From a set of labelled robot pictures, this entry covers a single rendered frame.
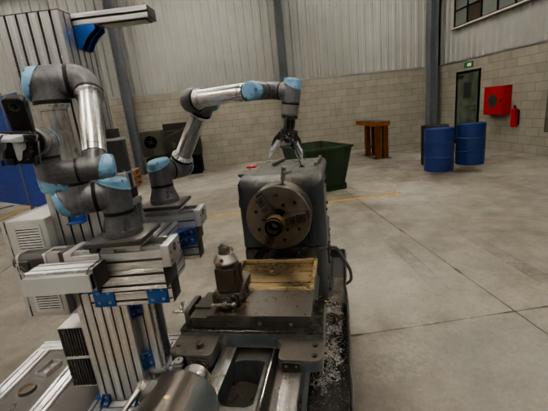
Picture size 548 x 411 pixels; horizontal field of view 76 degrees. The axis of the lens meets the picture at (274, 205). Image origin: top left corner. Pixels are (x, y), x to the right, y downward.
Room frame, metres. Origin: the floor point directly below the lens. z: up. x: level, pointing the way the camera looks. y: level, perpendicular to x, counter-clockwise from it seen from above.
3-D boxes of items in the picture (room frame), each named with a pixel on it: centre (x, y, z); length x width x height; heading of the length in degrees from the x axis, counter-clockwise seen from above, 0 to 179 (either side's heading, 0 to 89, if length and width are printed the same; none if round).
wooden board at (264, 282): (1.39, 0.03, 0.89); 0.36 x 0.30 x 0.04; 79
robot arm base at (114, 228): (1.37, 0.62, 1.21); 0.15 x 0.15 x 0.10
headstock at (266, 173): (2.06, -0.08, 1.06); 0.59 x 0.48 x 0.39; 169
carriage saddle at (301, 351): (1.01, 0.11, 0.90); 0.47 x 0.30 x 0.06; 79
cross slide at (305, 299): (1.06, 0.12, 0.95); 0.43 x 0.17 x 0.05; 79
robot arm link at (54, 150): (1.07, 0.66, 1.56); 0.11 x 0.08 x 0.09; 17
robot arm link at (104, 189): (1.36, 0.62, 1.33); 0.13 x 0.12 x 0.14; 107
